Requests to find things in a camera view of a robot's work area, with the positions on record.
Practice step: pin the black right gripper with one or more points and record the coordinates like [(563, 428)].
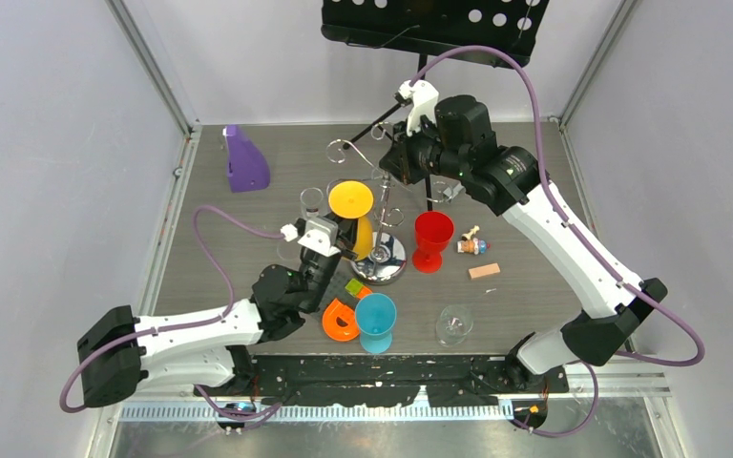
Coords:
[(397, 160)]

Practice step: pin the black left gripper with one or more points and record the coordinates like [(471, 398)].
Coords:
[(345, 229)]

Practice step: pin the yellow plastic wine glass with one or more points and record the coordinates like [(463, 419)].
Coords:
[(353, 199)]

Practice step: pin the chrome wine glass rack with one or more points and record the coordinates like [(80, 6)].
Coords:
[(387, 258)]

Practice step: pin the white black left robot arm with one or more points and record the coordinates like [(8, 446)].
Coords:
[(123, 353)]

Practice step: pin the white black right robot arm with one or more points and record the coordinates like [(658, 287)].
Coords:
[(614, 300)]

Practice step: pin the clear wine glass with label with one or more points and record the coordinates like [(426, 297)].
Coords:
[(312, 202)]

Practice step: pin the red plastic wine glass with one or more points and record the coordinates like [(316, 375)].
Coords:
[(433, 231)]

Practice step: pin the blue plastic wine glass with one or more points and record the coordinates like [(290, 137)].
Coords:
[(375, 315)]

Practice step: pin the clear wine glass near edge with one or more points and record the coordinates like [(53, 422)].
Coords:
[(453, 325)]

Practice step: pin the grey studded building plate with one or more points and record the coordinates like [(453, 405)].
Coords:
[(336, 290)]

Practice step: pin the lime green building brick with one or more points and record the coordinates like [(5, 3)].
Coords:
[(357, 289)]

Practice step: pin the cream chess piece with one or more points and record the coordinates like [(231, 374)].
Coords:
[(470, 234)]

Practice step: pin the ice cream cone toy figure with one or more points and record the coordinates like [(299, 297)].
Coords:
[(472, 246)]

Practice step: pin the purple plastic stand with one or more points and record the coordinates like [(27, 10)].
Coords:
[(247, 169)]

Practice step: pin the pink eraser block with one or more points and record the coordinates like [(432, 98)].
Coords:
[(484, 271)]

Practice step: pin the black music stand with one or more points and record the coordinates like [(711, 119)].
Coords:
[(498, 34)]

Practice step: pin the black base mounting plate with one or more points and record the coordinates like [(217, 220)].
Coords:
[(390, 380)]

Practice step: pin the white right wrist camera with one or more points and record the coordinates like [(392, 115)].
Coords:
[(422, 98)]

